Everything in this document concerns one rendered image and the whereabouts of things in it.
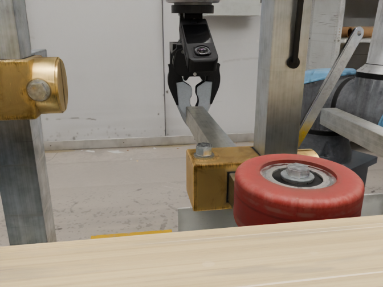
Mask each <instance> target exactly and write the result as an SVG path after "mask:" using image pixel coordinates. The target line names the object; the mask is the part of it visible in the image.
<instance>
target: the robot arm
mask: <svg viewBox="0 0 383 287"><path fill-rule="evenodd" d="M166 2H167V3H174V5H171V11H172V13H178V16H180V23H179V33H180V39H179V40H178V42H169V51H170V64H168V67H169V72H168V86H169V89H170V92H171V94H172V96H173V98H174V101H175V103H176V105H177V108H178V110H179V112H180V114H181V117H182V119H183V121H184V122H185V124H186V125H187V123H186V107H187V106H191V105H190V98H191V96H192V87H191V86H190V85H189V84H188V83H186V82H184V80H185V81H186V80H187V79H188V78H189V77H197V76H199V77H200V78H201V82H200V83H198V84H197V85H196V86H195V93H196V95H197V103H196V105H195V106H203V107H204V108H205V109H206V110H207V112H208V111H209V108H210V106H211V104H212V103H213V100H214V98H215V95H216V94H217V91H218V89H219V85H220V80H221V77H220V72H219V68H220V64H219V63H218V54H217V51H216V48H215V45H214V42H213V38H212V36H211V33H210V30H209V27H208V24H207V20H206V19H202V14H213V13H214V5H212V3H219V2H220V0H166ZM330 70H331V68H321V69H309V70H307V71H305V77H304V88H303V100H302V106H301V118H300V122H301V121H302V119H303V117H304V115H305V113H306V111H307V110H308V108H309V106H310V104H311V103H312V101H313V99H314V98H315V96H316V94H317V92H318V90H319V89H320V87H321V85H322V83H323V82H324V80H325V78H326V77H327V74H328V73H329V71H330ZM182 76H183V78H182ZM323 108H337V109H340V110H343V111H345V112H347V113H350V114H352V115H354V116H357V117H359V118H362V119H364V120H367V121H369V122H372V123H374V124H376V125H379V126H381V127H383V0H379V3H378V8H377V14H376V18H375V22H374V28H373V33H372V38H371V42H370V47H369V52H368V58H367V61H366V63H365V64H364V65H363V66H362V67H360V68H359V69H358V70H355V69H353V68H345V69H344V70H343V72H342V74H341V76H340V78H339V79H338V81H337V83H336V85H335V86H334V88H333V90H332V92H331V94H330V95H329V97H328V99H327V100H326V102H325V104H324V106H323ZM320 115H321V111H320V113H319V115H318V116H317V118H316V120H315V122H314V123H313V125H312V126H311V128H310V130H309V132H308V133H307V135H306V137H305V138H304V140H303V142H302V143H301V145H300V146H299V148H298V149H312V150H314V151H315V152H316V153H317V155H318V156H319V158H323V159H327V160H329V161H333V162H336V163H339V164H341V165H343V164H346V163H348V162H350V161H351V158H352V149H351V146H350V143H349V139H347V138H345V137H343V136H341V135H339V134H338V133H336V132H334V131H332V130H330V129H328V128H326V127H325V126H323V125H321V124H320ZM187 126H188V125H187Z"/></svg>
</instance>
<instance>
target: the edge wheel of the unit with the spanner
mask: <svg viewBox="0 0 383 287"><path fill-rule="evenodd" d="M364 192H365V187H364V183H363V181H362V179H361V178H360V177H359V176H358V175H357V174H356V173H355V172H354V171H352V170H351V169H349V168H347V167H345V166H343V165H341V164H339V163H336V162H333V161H329V160H327V159H323V158H318V157H313V156H308V155H300V154H268V155H261V156H258V157H254V158H251V159H248V160H246V161H244V162H243V163H242V164H240V165H239V166H238V168H237V170H236V172H235V181H234V208H233V215H234V219H235V222H236V224H237V226H238V227H244V226H257V225H265V224H279V223H292V222H306V221H313V220H327V219H340V218H353V217H360V216H361V210H362V203H363V199H364Z"/></svg>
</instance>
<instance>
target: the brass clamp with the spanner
mask: <svg viewBox="0 0 383 287"><path fill-rule="evenodd" d="M195 152H196V149H187V151H186V190H187V193H188V196H189V199H190V202H191V206H192V209H193V211H209V210H224V209H232V207H231V205H230V203H229V201H228V191H229V174H230V173H235V172H236V170H237V168H238V166H239V165H240V164H242V163H243V162H244V161H246V160H248V159H251V158H254V157H258V156H261V155H260V154H259V153H258V152H257V151H256V150H255V149H254V146H237V147H215V148H212V151H211V152H212V153H214V157H213V158H211V159H198V158H195V157H194V153H195ZM297 154H300V155H308V156H313V157H318V158H319V156H318V155H317V153H316V152H315V151H314V150H312V149H298V153H297Z"/></svg>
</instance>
